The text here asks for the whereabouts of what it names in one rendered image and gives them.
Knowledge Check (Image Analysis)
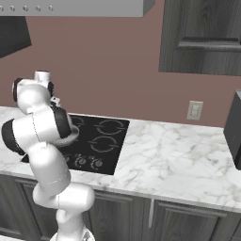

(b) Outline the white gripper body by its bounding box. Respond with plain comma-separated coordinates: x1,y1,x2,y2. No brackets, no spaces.
50,96,61,109

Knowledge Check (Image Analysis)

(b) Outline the grey pan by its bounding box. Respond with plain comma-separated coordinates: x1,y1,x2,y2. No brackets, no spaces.
56,123,82,149

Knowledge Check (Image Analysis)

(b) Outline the black glass hob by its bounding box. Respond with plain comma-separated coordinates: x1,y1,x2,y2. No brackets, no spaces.
20,113,131,176

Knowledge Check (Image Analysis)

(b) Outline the grey range hood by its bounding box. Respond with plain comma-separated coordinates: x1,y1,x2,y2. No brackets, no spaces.
0,0,156,19

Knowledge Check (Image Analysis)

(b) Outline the dark wood base cupboard door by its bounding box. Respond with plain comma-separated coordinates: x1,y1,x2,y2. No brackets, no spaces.
82,187,153,241
0,173,60,241
150,197,235,241

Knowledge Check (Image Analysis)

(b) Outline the black countertop appliance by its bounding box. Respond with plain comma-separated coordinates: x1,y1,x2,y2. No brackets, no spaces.
222,90,241,171

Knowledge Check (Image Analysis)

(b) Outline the beige wall socket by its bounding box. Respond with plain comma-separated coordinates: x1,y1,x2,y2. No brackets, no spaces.
186,100,204,121

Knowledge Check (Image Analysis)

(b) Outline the silver cupboard door handle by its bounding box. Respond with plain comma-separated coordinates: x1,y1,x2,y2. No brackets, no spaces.
148,198,155,230

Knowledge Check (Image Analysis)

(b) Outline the dark wood wall cupboard door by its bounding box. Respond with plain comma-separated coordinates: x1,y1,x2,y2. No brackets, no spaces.
158,0,241,77

